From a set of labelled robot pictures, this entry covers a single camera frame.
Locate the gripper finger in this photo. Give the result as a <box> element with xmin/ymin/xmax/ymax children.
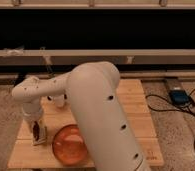
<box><xmin>39</xmin><ymin>121</ymin><xmax>46</xmax><ymax>140</ymax></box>

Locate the blue power adapter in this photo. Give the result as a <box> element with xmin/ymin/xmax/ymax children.
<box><xmin>169</xmin><ymin>90</ymin><xmax>189</xmax><ymax>105</ymax></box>

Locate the wooden table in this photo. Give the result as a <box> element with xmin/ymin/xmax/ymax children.
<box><xmin>7</xmin><ymin>79</ymin><xmax>164</xmax><ymax>169</ymax></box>

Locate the orange bowl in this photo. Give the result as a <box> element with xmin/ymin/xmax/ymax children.
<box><xmin>52</xmin><ymin>124</ymin><xmax>88</xmax><ymax>166</ymax></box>

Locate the translucent plastic cup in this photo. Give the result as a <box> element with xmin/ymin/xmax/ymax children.
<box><xmin>47</xmin><ymin>95</ymin><xmax>65</xmax><ymax>108</ymax></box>

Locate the white sponge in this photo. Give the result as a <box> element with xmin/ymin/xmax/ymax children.
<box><xmin>32</xmin><ymin>123</ymin><xmax>48</xmax><ymax>147</ymax></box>

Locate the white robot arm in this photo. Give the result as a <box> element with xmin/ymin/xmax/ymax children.
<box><xmin>12</xmin><ymin>62</ymin><xmax>151</xmax><ymax>171</ymax></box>

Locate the black cable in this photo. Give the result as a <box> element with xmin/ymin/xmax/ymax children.
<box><xmin>144</xmin><ymin>78</ymin><xmax>195</xmax><ymax>168</ymax></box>

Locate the dark red pepper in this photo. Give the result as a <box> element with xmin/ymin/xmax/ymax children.
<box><xmin>33</xmin><ymin>122</ymin><xmax>39</xmax><ymax>141</ymax></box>

